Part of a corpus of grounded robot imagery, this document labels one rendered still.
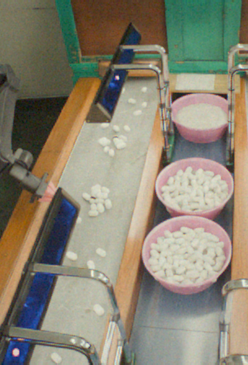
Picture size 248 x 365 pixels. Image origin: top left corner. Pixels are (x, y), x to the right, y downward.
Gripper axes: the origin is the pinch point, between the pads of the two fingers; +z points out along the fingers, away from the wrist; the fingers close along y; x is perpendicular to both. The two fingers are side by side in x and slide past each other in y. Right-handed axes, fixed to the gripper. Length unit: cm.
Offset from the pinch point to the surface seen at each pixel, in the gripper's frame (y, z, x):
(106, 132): 45.7, 7.0, 2.4
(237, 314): -34, 47, -35
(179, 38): 89, 13, -31
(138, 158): 30.2, 19.1, -7.9
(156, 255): -14.1, 29.3, -17.0
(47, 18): 173, -48, 49
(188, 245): -9.4, 36.4, -23.0
